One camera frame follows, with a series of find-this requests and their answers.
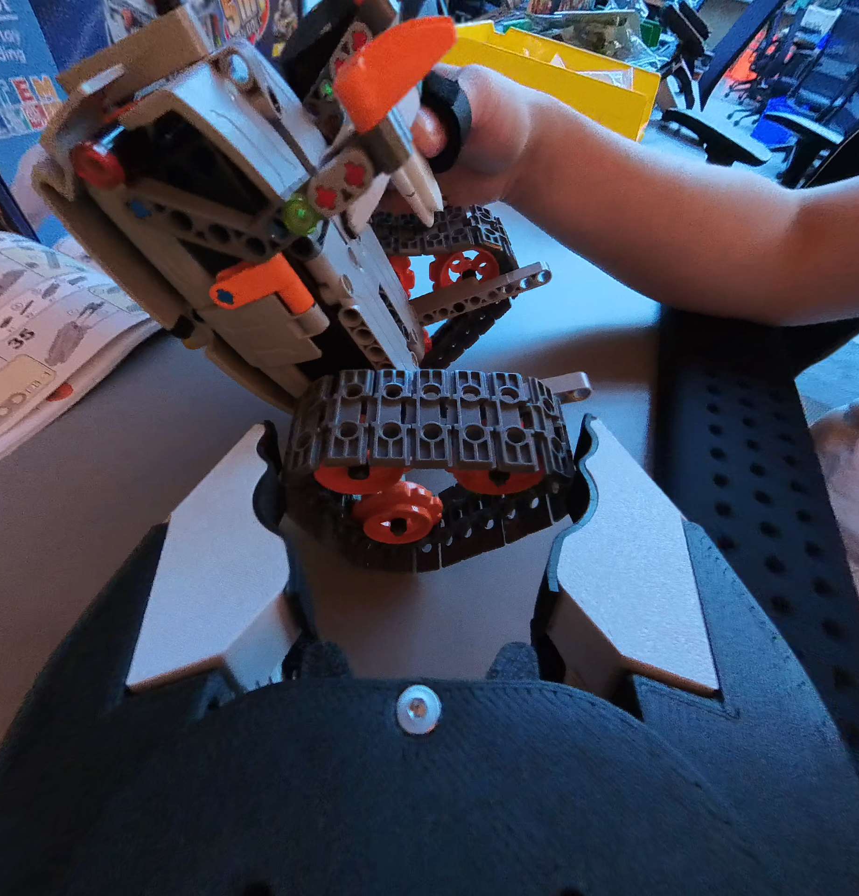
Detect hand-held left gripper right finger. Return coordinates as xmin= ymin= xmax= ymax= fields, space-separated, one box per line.
xmin=531 ymin=413 xmax=720 ymax=697

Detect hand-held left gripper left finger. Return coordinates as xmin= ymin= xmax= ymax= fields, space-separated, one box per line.
xmin=125 ymin=420 xmax=318 ymax=694

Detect grey orange tracked toy robot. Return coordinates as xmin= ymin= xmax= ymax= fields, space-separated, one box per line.
xmin=30 ymin=0 xmax=594 ymax=575

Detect person's right forearm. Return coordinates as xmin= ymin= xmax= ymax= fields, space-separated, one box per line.
xmin=513 ymin=98 xmax=859 ymax=326

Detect grey desk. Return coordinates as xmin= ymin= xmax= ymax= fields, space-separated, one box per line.
xmin=0 ymin=203 xmax=661 ymax=771

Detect person's right hand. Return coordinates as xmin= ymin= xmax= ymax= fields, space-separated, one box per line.
xmin=410 ymin=63 xmax=542 ymax=211

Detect black perforated chair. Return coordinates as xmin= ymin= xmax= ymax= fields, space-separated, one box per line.
xmin=649 ymin=308 xmax=859 ymax=792

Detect yellow storage bin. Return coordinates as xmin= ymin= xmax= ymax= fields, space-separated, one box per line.
xmin=433 ymin=20 xmax=661 ymax=141

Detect clear plastic bags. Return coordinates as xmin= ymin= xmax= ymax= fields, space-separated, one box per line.
xmin=541 ymin=8 xmax=643 ymax=57
xmin=541 ymin=52 xmax=643 ymax=92

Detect open instruction booklet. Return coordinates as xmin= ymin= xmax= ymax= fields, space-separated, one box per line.
xmin=0 ymin=231 xmax=161 ymax=470

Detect black office chair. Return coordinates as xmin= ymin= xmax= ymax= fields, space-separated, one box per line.
xmin=765 ymin=0 xmax=859 ymax=186
xmin=663 ymin=0 xmax=773 ymax=168

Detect blue robot kit box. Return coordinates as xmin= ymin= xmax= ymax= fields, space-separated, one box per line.
xmin=0 ymin=0 xmax=297 ymax=242

